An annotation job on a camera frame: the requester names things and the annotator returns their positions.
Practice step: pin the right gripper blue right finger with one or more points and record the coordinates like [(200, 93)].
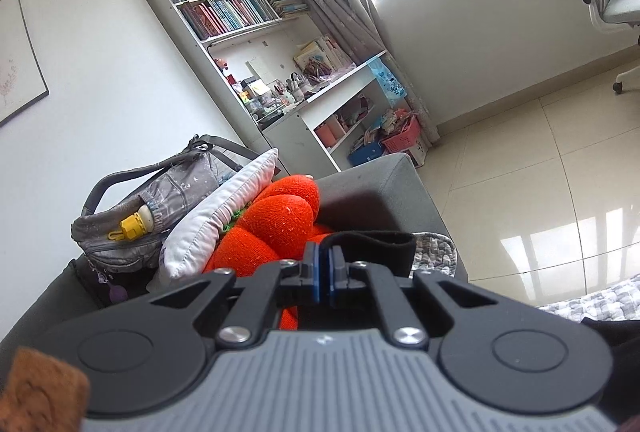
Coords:
[(338, 274)]

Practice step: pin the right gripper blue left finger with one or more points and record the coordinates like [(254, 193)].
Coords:
[(311, 273)]

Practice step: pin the cream black raglan sweatshirt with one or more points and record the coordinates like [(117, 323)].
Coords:
[(505, 353)]

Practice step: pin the red flower plush cushion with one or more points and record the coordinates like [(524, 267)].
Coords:
[(276, 225)]

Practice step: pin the grey checked quilted bedcover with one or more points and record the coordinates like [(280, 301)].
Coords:
[(560, 290)]

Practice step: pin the grey white pillow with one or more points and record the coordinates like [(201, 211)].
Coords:
[(190, 244)]

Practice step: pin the white desk with shelves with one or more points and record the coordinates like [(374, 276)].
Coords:
[(355, 115)]

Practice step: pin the grey diaper bag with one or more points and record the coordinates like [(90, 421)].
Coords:
[(129, 214)]

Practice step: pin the white bookshelf with books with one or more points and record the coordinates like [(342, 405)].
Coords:
[(258, 59)]

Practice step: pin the brown furry patch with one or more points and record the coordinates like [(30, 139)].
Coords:
[(43, 394)]

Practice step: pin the framed whiteboard wall picture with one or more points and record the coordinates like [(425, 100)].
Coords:
[(22, 83)]

